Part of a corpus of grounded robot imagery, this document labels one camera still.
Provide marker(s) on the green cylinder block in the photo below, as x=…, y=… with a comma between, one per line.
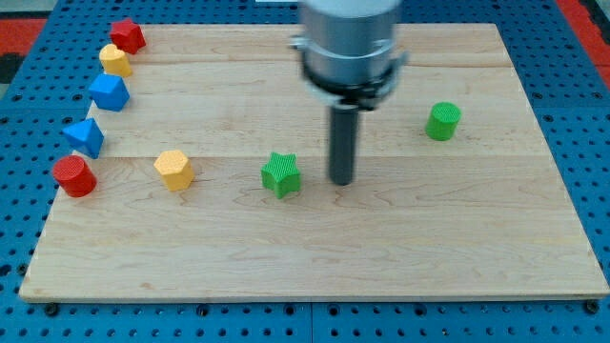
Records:
x=443, y=121

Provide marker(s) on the blue triangle block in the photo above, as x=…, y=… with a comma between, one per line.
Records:
x=85, y=137

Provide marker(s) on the green star block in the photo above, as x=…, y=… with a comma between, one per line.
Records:
x=281, y=174

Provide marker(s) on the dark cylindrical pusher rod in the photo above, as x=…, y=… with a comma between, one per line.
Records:
x=343, y=127

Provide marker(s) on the wooden board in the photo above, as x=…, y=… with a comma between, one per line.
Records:
x=482, y=216

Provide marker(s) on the yellow hexagon block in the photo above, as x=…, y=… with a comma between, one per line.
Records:
x=175, y=170

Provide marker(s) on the blue cube block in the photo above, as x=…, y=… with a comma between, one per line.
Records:
x=109, y=92

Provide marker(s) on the yellow heart block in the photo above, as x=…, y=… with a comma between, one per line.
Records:
x=114, y=61

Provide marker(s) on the red cylinder block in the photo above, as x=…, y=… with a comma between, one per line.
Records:
x=74, y=176

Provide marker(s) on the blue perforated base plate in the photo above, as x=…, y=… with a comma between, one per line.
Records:
x=561, y=53

